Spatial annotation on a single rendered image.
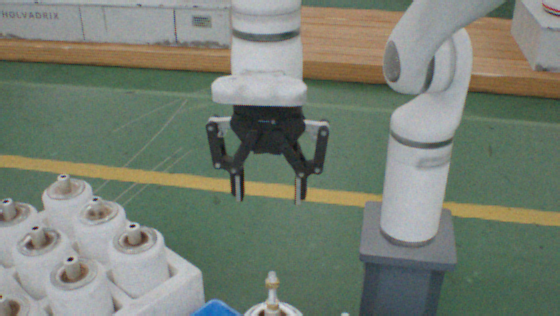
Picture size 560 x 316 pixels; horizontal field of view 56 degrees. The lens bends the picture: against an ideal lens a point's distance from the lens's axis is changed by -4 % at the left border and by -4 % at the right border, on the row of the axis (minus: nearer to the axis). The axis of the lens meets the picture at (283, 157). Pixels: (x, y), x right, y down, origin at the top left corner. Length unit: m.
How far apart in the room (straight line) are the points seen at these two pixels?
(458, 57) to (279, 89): 0.29
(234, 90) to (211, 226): 0.90
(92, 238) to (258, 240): 0.46
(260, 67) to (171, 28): 1.91
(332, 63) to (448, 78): 1.53
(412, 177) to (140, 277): 0.47
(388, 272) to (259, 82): 0.44
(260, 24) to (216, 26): 1.84
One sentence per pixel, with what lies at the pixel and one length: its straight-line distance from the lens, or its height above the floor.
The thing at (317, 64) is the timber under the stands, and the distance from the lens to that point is 2.25.
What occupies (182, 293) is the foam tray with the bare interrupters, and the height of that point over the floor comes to 0.16.
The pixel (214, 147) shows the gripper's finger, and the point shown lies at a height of 0.53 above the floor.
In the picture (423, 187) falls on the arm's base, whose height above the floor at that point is 0.41.
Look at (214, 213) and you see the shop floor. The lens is 1.44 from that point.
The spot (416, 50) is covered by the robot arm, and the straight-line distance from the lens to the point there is 0.69.
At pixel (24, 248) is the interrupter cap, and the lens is 1.01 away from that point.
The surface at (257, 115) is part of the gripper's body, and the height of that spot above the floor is 0.59.
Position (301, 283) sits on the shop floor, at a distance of 1.23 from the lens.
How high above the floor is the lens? 0.83
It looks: 30 degrees down
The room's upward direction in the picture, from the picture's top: straight up
